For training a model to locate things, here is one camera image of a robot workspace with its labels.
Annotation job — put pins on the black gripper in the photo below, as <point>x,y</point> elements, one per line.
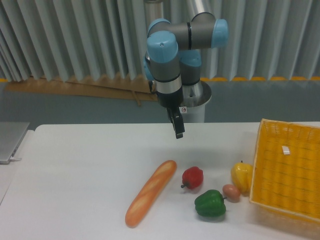
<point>170,96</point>

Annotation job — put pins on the long baguette bread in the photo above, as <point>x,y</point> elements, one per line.
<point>149,193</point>

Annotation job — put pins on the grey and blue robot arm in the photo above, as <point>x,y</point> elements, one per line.
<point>172,62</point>

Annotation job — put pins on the white tag in basket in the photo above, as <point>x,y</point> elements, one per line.
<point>286,150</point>

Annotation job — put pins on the yellow woven basket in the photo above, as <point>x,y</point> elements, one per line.
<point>287,185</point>

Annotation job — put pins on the brown cardboard sheet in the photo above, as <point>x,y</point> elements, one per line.
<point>137,89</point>

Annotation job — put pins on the red bell pepper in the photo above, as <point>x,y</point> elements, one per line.
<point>192,178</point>

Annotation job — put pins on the yellow bell pepper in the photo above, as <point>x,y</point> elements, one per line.
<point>241,175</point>

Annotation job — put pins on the green bell pepper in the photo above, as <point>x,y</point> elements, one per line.
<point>210,204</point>

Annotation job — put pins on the brown egg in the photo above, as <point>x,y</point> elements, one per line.
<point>231,192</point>

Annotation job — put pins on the silver laptop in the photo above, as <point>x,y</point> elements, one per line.
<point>11,136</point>

